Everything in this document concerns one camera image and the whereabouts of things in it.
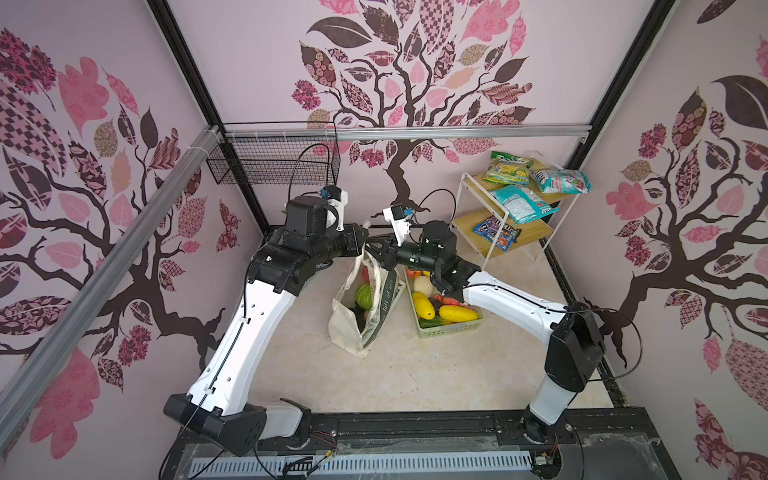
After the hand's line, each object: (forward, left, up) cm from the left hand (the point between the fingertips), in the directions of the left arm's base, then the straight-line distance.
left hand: (365, 237), depth 67 cm
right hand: (+1, +1, -2) cm, 2 cm away
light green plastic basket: (-7, -22, -33) cm, 40 cm away
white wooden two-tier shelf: (+19, -30, -7) cm, 37 cm away
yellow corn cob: (-4, -26, -29) cm, 39 cm away
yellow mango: (-2, -16, -27) cm, 31 cm away
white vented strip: (-40, +2, -37) cm, 54 cm away
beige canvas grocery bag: (+1, -5, -26) cm, 26 cm away
